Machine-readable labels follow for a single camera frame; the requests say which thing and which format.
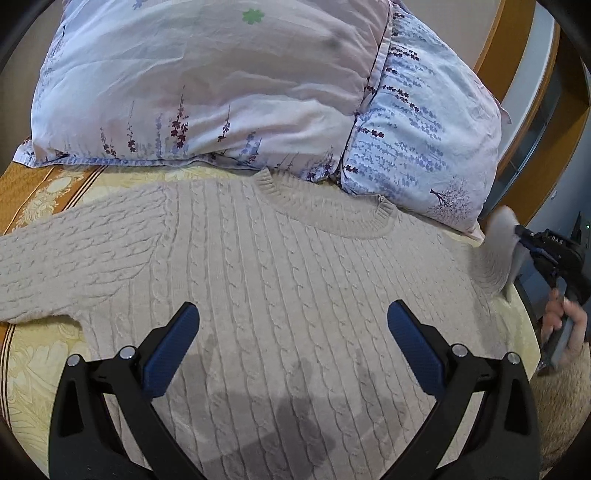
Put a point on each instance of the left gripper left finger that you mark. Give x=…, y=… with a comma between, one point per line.
x=83, y=440

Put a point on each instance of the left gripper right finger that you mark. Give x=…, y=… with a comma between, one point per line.
x=484, y=423

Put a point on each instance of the person's right hand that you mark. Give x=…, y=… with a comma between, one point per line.
x=556, y=308

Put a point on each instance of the yellow patterned bedspread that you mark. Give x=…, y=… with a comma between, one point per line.
x=41, y=295

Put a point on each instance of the right floral pillow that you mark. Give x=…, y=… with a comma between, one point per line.
x=429, y=139

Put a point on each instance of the floral pillow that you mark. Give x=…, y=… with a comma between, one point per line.
x=237, y=84
x=429, y=139

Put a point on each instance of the left floral pillow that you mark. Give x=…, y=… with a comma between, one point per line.
x=237, y=84

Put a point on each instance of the wooden window frame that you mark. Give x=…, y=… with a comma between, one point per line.
x=535, y=61

